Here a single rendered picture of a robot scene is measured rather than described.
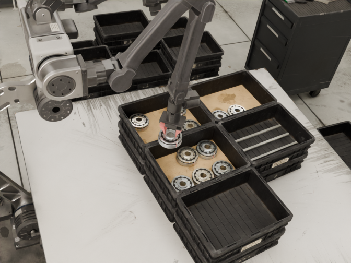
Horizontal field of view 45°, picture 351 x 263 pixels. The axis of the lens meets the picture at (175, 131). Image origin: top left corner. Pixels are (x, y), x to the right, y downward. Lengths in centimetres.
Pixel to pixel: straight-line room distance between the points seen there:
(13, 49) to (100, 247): 262
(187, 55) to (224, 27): 308
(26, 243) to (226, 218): 113
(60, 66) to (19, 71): 247
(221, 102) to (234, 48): 198
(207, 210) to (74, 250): 59
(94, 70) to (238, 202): 90
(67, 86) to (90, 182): 77
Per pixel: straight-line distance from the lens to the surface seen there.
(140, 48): 146
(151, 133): 215
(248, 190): 201
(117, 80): 148
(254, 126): 230
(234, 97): 244
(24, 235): 244
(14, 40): 429
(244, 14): 493
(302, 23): 325
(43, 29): 158
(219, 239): 183
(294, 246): 207
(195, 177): 196
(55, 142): 230
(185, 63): 157
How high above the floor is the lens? 238
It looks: 45 degrees down
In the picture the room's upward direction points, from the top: 8 degrees clockwise
